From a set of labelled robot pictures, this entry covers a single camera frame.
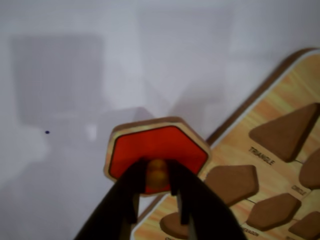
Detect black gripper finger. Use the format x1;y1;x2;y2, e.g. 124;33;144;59
73;158;149;240
169;160;247;240

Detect wooden shape puzzle board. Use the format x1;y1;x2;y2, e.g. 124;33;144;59
131;47;320;240

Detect red hexagon piece yellow pin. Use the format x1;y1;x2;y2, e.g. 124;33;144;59
102;116;212;198

